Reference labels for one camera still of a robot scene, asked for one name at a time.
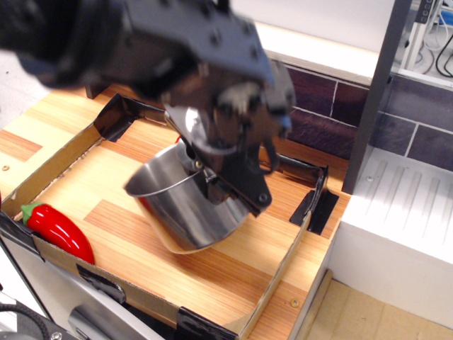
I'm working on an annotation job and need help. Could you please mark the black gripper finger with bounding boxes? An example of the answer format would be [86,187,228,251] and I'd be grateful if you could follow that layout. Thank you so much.
[165,105,273,216]

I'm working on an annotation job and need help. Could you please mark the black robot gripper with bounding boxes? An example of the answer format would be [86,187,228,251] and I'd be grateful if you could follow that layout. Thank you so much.
[78,1,294,149]

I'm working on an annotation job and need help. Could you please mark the stainless steel pot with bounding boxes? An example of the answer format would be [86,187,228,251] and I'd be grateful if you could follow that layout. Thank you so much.
[125,141,249,254]

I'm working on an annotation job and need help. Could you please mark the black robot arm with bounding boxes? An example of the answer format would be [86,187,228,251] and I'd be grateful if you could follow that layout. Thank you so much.
[1,1,296,214]

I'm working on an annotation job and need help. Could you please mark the cardboard fence with black tape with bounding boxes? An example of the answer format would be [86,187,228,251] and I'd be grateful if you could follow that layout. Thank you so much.
[1,91,346,339]

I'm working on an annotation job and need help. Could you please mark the wooden shelf with dark posts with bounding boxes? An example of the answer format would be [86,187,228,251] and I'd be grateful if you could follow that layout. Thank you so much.
[83,0,415,195]

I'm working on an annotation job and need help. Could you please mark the white sink drainboard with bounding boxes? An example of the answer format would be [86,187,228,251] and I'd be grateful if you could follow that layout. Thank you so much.
[328,149,452,328]

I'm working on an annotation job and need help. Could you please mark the red toy chili pepper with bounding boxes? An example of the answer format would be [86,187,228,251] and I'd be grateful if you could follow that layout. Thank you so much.
[21,202,95,265]

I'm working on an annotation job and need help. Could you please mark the cables in background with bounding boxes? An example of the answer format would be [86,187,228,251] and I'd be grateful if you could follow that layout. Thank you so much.
[413,0,453,77]

